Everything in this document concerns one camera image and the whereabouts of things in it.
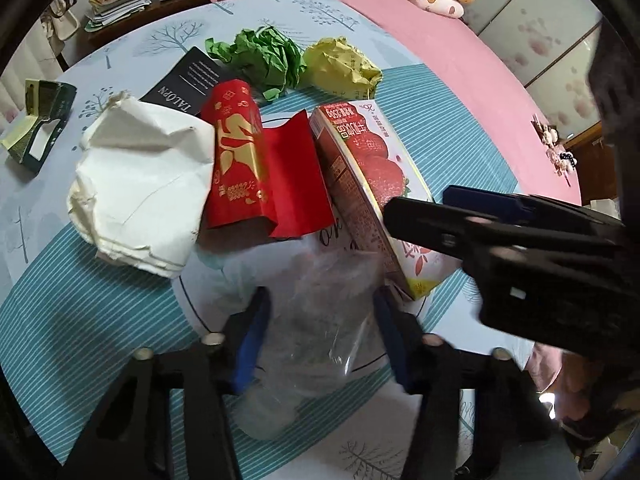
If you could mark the pink bedsheet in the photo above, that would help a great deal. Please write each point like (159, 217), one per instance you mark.
(425, 25)

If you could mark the red gold envelope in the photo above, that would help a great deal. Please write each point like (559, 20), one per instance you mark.
(235, 160)

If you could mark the small doll ornaments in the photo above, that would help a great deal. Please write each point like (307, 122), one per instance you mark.
(555, 152)

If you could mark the black printed card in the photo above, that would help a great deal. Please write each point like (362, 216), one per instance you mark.
(190, 80)

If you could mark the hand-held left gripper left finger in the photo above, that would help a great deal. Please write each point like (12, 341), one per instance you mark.
(250, 350)

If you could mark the clear plastic bag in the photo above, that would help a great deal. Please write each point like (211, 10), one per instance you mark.
(320, 320)

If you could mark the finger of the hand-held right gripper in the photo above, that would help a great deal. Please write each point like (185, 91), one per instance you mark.
(490, 202)
(430, 227)

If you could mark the white handbag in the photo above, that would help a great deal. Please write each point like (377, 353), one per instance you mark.
(62, 27)

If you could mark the floral sliding wardrobe door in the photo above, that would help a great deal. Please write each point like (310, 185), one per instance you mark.
(525, 20)

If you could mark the dark green cardboard box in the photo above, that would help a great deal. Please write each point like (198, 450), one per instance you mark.
(50, 105)

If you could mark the red fruit print drink carton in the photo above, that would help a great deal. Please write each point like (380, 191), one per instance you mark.
(360, 160)

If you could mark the white crumpled paper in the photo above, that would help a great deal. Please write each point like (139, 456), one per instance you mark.
(135, 185)

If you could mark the stack of papers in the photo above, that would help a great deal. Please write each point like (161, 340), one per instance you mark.
(120, 2)

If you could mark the yellow crumpled paper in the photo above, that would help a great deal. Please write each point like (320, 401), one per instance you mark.
(335, 65)

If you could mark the green crumpled paper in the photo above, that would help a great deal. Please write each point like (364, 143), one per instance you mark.
(265, 60)

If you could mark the brown wooden cabinet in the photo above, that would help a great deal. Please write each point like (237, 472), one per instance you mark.
(595, 170)

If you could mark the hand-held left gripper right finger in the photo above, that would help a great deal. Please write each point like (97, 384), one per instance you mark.
(395, 350)

